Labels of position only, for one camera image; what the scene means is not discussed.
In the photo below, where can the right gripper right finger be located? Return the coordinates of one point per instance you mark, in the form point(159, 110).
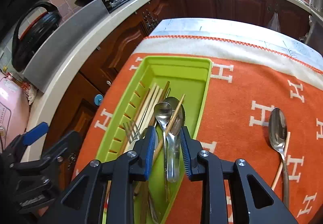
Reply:
point(252, 200)

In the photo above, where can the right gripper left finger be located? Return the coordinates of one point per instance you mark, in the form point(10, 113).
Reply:
point(103, 192)

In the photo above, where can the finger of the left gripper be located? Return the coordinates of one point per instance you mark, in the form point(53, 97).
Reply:
point(35, 133)

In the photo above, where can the large steel spoon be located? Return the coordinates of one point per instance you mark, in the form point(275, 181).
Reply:
point(278, 139)

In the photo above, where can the steel fork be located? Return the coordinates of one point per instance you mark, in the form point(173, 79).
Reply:
point(132, 131)

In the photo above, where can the small steel spoon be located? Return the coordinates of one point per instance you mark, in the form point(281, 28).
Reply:
point(167, 138)

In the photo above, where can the pink appliance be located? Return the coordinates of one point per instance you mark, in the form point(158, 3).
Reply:
point(14, 111)

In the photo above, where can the steel range hood panel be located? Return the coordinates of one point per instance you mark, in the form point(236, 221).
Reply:
point(45, 63)

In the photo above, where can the blue cabinet knob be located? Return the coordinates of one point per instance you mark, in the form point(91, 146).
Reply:
point(98, 99)

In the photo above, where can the orange H-pattern blanket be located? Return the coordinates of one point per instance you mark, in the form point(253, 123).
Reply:
point(246, 80)

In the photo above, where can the green plastic utensil tray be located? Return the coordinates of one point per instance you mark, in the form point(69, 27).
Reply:
point(188, 77)

